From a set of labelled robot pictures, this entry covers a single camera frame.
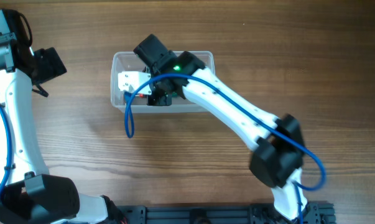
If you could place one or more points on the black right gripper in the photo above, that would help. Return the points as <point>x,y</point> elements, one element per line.
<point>164,98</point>

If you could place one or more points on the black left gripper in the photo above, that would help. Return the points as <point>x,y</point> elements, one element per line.
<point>53,65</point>

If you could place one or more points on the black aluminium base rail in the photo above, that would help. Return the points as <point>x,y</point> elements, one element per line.
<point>314,213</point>

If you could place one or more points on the green handle screwdriver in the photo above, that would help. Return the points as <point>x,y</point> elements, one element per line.
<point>175,95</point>

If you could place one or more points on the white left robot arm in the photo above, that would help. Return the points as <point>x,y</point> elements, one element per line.
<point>28,192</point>

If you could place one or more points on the clear plastic container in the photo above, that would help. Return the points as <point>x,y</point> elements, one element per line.
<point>129,61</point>

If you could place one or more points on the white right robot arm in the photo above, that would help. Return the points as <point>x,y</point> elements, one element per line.
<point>274,161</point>

